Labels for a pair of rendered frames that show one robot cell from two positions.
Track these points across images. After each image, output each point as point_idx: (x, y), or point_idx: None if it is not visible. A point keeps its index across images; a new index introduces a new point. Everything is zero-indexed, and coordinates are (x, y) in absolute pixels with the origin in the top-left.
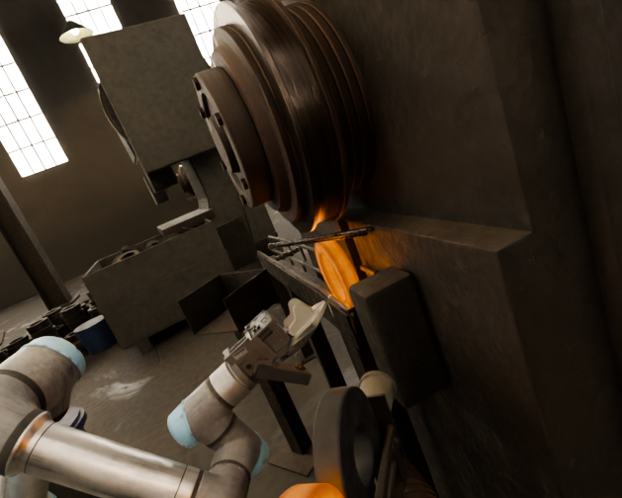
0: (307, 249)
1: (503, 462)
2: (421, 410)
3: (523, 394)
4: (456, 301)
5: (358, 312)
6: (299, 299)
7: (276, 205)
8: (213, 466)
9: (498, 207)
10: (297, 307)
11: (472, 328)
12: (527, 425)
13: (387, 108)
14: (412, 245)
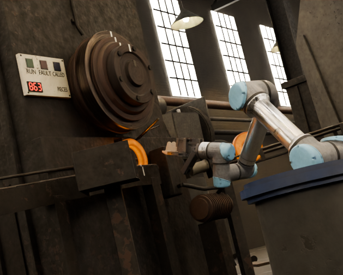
0: (61, 169)
1: (182, 220)
2: (150, 245)
3: (184, 178)
4: None
5: (168, 155)
6: (167, 144)
7: (140, 108)
8: (235, 163)
9: (162, 134)
10: (174, 142)
11: None
12: (186, 190)
13: None
14: (156, 141)
